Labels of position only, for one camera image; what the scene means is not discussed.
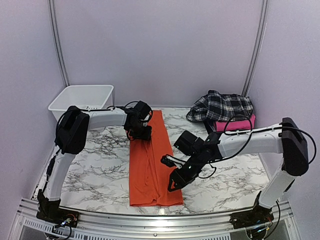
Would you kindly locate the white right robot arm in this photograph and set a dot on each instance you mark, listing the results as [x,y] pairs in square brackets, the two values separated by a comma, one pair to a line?
[283,138]

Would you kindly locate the aluminium corner post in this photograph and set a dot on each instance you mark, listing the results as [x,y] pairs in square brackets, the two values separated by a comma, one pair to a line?
[57,42]
[257,46]

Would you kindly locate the left aluminium corner post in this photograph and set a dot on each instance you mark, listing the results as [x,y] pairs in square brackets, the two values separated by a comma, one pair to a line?
[57,42]

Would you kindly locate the white plastic laundry bin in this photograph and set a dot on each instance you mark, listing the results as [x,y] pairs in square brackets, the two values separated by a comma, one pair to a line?
[88,98]

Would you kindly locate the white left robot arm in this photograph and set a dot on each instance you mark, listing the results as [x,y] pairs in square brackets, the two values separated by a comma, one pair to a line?
[71,136]

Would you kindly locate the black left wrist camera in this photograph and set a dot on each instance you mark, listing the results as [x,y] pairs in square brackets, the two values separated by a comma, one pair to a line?
[144,111]

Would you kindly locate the right aluminium corner post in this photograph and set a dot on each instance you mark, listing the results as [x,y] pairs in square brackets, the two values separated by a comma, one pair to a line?
[257,46]

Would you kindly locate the aluminium front frame rail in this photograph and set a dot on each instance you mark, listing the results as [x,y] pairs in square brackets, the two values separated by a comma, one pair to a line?
[111,226]

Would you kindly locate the orange garment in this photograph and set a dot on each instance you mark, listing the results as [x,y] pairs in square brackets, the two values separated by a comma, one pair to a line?
[148,177]

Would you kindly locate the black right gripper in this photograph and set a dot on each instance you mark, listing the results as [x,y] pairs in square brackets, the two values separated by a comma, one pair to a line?
[180,179]

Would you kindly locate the black white plaid skirt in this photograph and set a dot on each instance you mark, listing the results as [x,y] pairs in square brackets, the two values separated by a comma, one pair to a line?
[218,107]

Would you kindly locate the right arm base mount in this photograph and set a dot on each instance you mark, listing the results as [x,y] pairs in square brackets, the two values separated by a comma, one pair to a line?
[248,218]

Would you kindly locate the pink folded garment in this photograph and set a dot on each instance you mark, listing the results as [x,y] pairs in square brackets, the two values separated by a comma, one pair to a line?
[235,125]

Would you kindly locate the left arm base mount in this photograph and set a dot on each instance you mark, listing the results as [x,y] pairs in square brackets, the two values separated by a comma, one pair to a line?
[58,216]

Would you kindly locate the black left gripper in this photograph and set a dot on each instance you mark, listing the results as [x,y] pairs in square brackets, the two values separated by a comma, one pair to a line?
[146,136]

